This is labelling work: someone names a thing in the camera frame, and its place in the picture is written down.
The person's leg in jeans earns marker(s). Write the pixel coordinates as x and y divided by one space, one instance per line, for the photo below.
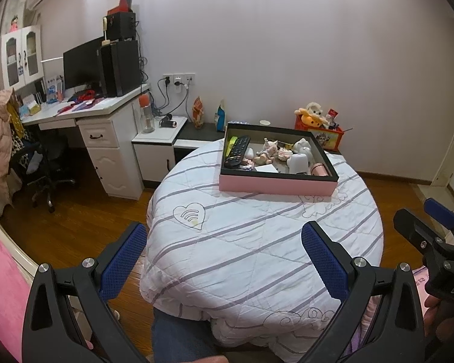
177 332

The black monitor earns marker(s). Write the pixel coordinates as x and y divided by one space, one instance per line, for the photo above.
81 64

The pink bed blanket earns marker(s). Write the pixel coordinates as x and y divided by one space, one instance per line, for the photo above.
3 291

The white wall power outlet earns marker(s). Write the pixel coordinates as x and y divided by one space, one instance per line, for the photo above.
179 78

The yellow patterned scarf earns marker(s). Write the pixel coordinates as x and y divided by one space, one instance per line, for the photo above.
15 121

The pink cylinder case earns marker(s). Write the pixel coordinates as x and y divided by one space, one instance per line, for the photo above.
319 169

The pink block toy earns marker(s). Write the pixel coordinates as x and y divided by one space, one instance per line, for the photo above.
246 165

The white door frame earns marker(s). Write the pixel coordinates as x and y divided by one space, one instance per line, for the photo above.
450 158

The person's right hand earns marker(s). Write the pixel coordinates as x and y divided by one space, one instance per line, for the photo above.
433 315

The pink printed bedsheet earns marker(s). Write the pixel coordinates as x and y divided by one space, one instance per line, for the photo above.
422 283

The black gadget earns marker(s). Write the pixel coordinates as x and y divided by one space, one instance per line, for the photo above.
169 120

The pig doll figurine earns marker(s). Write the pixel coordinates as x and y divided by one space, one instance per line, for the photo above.
266 153

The black computer tower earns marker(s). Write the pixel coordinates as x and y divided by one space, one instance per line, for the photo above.
121 68

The white bed frame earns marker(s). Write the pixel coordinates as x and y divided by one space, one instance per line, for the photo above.
11 242

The orange lid water bottle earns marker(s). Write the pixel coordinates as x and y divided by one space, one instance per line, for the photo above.
146 119

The white glass door cabinet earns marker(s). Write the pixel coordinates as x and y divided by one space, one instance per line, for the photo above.
21 45

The black remote control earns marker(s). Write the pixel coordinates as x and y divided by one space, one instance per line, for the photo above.
237 151

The white plugged charger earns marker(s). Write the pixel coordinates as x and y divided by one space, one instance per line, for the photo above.
180 85

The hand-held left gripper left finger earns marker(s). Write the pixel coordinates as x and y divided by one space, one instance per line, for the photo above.
123 262

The yellow plush toy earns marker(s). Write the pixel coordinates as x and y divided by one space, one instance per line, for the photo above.
310 119

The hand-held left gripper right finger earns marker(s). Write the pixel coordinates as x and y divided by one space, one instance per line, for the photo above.
325 261

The orange snack bag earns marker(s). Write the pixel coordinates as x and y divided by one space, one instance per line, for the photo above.
199 113

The white plush toy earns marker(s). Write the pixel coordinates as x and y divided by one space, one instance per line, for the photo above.
314 109

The black office chair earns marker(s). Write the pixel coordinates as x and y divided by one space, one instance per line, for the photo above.
45 162

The pink box with black rim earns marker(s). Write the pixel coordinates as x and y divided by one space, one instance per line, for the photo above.
276 185

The white power adapter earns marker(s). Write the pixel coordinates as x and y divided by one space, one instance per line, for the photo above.
265 169

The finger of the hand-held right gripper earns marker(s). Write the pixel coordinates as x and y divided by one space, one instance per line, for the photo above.
416 232
444 215

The black speaker box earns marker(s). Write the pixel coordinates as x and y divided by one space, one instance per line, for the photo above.
121 26

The blue white snack bag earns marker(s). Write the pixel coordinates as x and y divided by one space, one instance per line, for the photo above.
221 117

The blue yellow box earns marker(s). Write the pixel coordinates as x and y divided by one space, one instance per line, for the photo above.
30 109

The red white small packet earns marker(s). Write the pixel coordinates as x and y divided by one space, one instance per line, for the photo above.
333 115

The white desk with drawers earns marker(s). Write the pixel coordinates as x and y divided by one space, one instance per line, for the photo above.
113 166

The red blue object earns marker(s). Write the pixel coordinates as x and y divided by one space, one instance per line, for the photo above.
82 96

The small pink doll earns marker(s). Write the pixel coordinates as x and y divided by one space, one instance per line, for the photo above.
14 24

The yellow highlighter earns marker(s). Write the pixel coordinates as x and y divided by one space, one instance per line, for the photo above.
232 143

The blue white packets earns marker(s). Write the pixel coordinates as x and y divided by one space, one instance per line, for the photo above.
53 89

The pink white block cat figure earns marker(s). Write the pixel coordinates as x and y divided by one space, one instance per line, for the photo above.
284 154

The white striped tablecloth table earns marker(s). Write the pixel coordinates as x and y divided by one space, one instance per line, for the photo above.
249 253

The low white black cabinet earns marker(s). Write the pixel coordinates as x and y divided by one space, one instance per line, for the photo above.
151 158

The red toy storage box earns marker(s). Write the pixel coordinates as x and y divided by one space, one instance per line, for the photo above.
327 138

